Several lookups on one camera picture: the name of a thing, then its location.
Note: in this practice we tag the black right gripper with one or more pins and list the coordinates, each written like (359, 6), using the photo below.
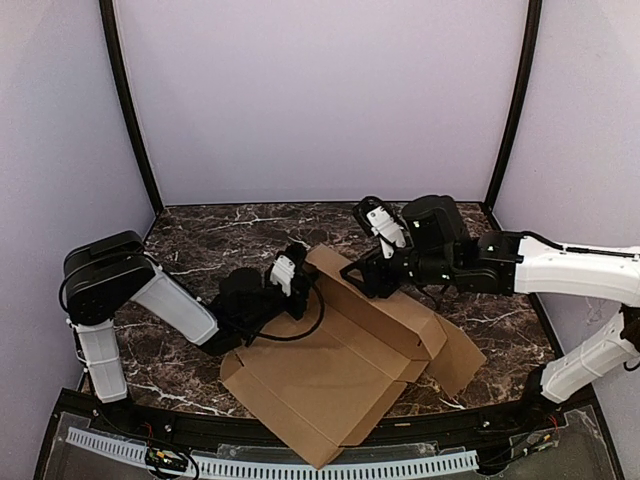
(375, 270)

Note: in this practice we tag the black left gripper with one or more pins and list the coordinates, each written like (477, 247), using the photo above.
(298, 288)

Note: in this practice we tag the brown cardboard box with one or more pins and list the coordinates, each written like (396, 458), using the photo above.
(328, 391)

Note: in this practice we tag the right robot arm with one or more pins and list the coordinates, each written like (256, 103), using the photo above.
(428, 244)

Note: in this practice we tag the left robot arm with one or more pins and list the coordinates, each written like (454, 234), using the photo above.
(103, 276)

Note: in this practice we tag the small electronics board left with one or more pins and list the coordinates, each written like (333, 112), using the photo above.
(165, 459)

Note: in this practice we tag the small electronics board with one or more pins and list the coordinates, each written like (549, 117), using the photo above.
(542, 443)
(165, 459)

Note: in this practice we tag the small electronics board right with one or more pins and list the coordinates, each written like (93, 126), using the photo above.
(542, 443)

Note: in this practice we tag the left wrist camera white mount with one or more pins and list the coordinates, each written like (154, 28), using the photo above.
(282, 273)

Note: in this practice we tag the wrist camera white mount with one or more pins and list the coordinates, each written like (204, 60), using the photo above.
(379, 220)
(282, 273)

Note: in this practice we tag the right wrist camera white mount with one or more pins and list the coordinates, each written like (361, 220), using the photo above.
(379, 220)

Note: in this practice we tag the black front rail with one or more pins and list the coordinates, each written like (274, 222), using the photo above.
(485, 428)

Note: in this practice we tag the white slotted cable duct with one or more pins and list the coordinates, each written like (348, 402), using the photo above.
(207, 467)

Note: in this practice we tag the right black frame post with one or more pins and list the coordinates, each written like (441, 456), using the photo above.
(525, 64)

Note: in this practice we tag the black frame post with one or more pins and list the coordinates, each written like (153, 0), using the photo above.
(525, 64)
(126, 102)

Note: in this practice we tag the left black frame post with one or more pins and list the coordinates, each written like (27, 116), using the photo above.
(126, 102)

